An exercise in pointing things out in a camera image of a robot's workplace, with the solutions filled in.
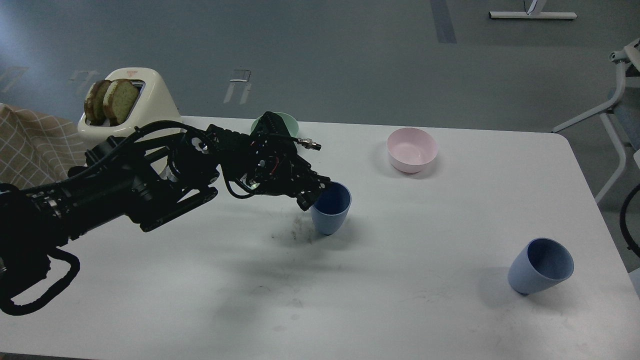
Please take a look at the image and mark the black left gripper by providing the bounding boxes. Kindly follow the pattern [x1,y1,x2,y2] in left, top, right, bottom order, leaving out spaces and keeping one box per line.
[220,111,331,212]

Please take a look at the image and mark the light blue cup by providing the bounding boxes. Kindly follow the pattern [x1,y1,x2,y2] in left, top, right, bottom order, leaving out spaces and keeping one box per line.
[507,238,575,296]

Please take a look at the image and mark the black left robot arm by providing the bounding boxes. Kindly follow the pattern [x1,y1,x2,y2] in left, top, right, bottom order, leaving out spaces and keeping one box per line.
[0,111,332,316]

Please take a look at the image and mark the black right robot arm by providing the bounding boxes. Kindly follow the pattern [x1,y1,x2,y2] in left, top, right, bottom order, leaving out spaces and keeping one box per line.
[618,183,640,258]

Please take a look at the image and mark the green bowl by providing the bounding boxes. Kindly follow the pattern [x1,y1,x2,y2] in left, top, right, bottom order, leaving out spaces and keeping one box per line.
[249,111,299,138]

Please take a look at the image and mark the pink bowl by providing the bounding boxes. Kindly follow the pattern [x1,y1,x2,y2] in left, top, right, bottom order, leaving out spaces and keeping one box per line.
[386,127,440,174]

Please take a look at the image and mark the cream toaster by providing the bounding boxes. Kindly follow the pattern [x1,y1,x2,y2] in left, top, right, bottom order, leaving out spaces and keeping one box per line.
[77,67,182,149]

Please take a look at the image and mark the bread slice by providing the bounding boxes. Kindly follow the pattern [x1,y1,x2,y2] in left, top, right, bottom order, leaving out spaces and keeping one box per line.
[83,79,112,126]
[102,79,139,126]

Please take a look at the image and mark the beige checkered cloth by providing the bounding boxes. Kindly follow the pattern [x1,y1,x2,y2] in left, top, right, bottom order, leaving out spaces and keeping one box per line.
[0,104,87,189]

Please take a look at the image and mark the white table leg frame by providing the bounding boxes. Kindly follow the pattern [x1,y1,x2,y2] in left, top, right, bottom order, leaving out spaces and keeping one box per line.
[488,0,578,21]

